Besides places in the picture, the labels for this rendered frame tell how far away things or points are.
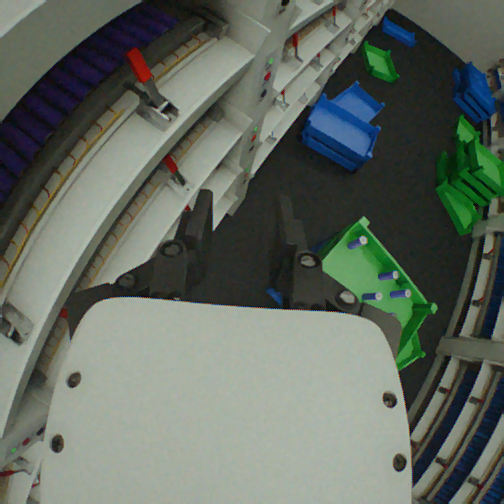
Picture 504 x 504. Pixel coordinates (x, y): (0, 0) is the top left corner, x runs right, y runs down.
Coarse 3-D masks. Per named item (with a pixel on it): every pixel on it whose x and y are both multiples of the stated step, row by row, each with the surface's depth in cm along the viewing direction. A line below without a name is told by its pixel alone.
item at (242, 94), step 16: (224, 0) 21; (240, 0) 21; (256, 0) 20; (272, 0) 20; (256, 16) 22; (272, 16) 23; (288, 16) 26; (272, 32) 27; (272, 48) 30; (256, 64) 30; (240, 80) 34; (256, 80) 34; (272, 80) 40; (224, 96) 40; (240, 96) 38; (256, 96) 39; (256, 112) 45; (240, 144) 51; (256, 144) 63; (240, 160) 58; (240, 176) 70; (240, 192) 85
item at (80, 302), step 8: (88, 288) 9; (96, 288) 9; (104, 288) 9; (112, 288) 9; (72, 296) 9; (80, 296) 9; (88, 296) 9; (96, 296) 9; (104, 296) 9; (112, 296) 9; (144, 296) 10; (72, 304) 8; (80, 304) 8; (88, 304) 8; (72, 312) 8; (80, 312) 8; (72, 320) 8; (80, 320) 8; (72, 328) 8; (72, 336) 7
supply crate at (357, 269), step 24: (336, 240) 58; (336, 264) 58; (360, 264) 59; (384, 264) 59; (360, 288) 58; (384, 288) 59; (408, 288) 57; (408, 312) 58; (432, 312) 51; (408, 336) 53
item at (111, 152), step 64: (192, 0) 22; (64, 64) 19; (128, 64) 21; (192, 64) 25; (0, 128) 17; (64, 128) 19; (128, 128) 23; (0, 192) 17; (64, 192) 21; (128, 192) 25; (0, 256) 18; (64, 256) 21; (0, 320) 17; (0, 384) 17
